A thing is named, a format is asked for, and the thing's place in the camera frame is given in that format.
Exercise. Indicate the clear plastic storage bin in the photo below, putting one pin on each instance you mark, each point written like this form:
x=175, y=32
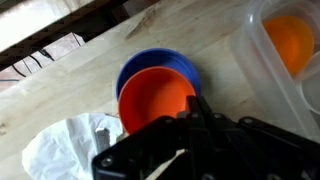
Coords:
x=260, y=83

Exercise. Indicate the orange plastic cup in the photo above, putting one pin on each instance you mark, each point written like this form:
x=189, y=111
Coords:
x=153, y=96
x=290, y=40

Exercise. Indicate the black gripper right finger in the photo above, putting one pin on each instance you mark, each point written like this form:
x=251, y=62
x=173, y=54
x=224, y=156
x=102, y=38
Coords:
x=253, y=150

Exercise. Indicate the blue plastic cup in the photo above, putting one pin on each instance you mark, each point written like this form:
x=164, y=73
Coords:
x=156, y=56

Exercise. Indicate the crumpled white cloth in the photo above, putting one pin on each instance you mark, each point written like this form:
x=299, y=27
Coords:
x=63, y=150

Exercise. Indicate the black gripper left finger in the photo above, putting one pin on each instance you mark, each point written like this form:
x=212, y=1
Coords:
x=150, y=150

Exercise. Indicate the wooden butcher block cart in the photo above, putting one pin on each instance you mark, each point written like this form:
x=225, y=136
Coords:
x=83, y=76

